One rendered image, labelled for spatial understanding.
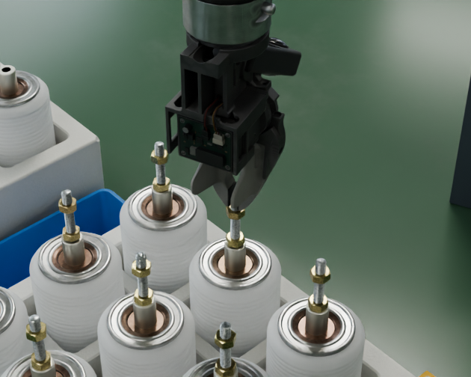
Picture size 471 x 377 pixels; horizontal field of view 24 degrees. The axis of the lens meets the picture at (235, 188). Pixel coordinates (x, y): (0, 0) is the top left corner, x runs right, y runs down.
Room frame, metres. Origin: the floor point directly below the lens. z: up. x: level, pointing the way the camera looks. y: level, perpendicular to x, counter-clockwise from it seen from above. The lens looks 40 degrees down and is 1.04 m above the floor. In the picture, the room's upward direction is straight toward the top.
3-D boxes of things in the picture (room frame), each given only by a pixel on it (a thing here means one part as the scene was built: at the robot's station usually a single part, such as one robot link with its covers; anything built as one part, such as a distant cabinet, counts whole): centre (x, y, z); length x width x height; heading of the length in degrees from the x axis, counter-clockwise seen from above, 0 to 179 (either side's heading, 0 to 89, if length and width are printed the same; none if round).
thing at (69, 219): (0.81, 0.17, 0.30); 0.01 x 0.01 x 0.08
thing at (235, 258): (0.81, 0.00, 0.26); 0.02 x 0.02 x 0.03
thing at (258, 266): (0.81, 0.00, 0.25); 0.08 x 0.08 x 0.01
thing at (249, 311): (0.81, 0.00, 0.16); 0.10 x 0.10 x 0.18
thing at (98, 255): (0.81, 0.17, 0.25); 0.08 x 0.08 x 0.01
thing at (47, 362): (0.65, 0.18, 0.29); 0.02 x 0.02 x 0.01; 5
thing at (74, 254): (0.81, 0.17, 0.26); 0.02 x 0.02 x 0.03
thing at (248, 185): (0.78, -0.01, 0.38); 0.06 x 0.03 x 0.09; 152
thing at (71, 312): (0.81, 0.17, 0.16); 0.10 x 0.10 x 0.18
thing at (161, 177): (0.89, 0.08, 0.30); 0.01 x 0.01 x 0.08
